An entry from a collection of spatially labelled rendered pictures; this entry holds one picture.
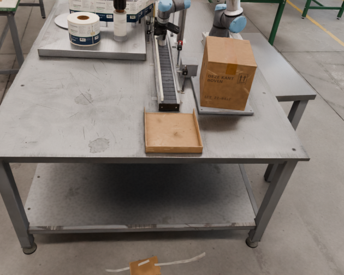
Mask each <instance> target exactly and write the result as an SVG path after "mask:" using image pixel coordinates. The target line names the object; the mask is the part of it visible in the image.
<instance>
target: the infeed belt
mask: <svg viewBox="0 0 344 275"><path fill-rule="evenodd" d="M157 44H159V40H157ZM158 54H159V63H160V69H161V79H162V88H163V101H161V103H162V104H177V99H176V92H175V86H174V79H173V72H172V68H171V62H170V56H169V49H168V42H167V43H166V46H159V45H158Z"/></svg>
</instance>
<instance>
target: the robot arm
mask: <svg viewBox="0 0 344 275"><path fill-rule="evenodd" d="M190 6H191V0H159V3H158V13H157V17H155V19H154V23H153V26H154V32H153V35H156V36H159V37H156V39H157V40H161V41H165V37H166V34H167V30H169V31H171V32H173V33H175V34H179V33H180V27H179V26H177V25H175V24H173V23H171V22H169V19H170V14H171V13H174V12H177V11H180V10H185V9H187V8H189V7H190ZM246 22H247V21H246V18H245V17H244V16H243V9H242V8H241V7H240V0H226V4H218V5H216V8H215V14H214V19H213V25H212V28H211V30H210V32H209V36H212V37H221V38H223V37H225V38H230V33H229V31H231V32H233V33H239V32H241V31H242V30H243V29H244V28H245V26H246Z"/></svg>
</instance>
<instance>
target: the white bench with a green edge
mask: <svg viewBox="0 0 344 275"><path fill-rule="evenodd" d="M20 1H21V0H2V2H0V16H7V19H8V21H7V24H6V26H5V28H4V30H3V33H2V35H1V37H0V49H1V47H2V44H3V42H4V40H5V37H6V35H7V33H8V30H9V28H10V32H11V37H12V40H13V44H14V49H15V53H16V57H17V61H18V65H19V69H0V74H17V73H18V72H19V70H20V68H21V66H22V64H23V62H24V57H23V53H22V48H21V43H20V38H19V34H18V31H17V26H16V21H15V17H14V15H15V13H16V11H17V8H18V6H30V7H40V11H41V16H43V17H42V18H43V19H45V18H46V17H45V8H44V2H43V0H39V3H22V2H20Z"/></svg>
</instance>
